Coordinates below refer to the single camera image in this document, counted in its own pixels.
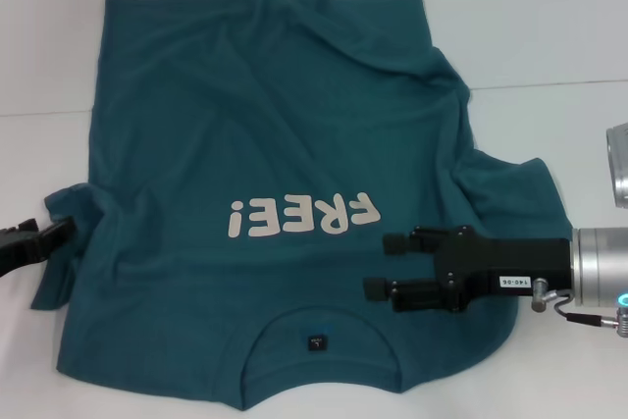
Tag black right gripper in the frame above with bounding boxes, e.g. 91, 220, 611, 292
362, 226, 573, 315

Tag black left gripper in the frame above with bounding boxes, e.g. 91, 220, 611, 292
0, 215, 78, 282

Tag teal T-shirt with FREE print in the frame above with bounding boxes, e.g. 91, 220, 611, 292
29, 0, 578, 413

